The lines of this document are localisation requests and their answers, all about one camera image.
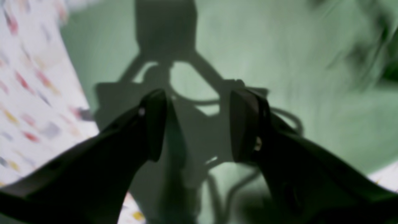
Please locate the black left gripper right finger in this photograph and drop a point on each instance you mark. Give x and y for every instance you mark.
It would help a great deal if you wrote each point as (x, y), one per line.
(308, 184)

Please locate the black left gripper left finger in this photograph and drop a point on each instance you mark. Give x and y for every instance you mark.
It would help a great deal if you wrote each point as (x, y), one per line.
(87, 184)

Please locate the light green T-shirt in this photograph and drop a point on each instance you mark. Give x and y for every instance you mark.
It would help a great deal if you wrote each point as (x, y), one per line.
(318, 62)

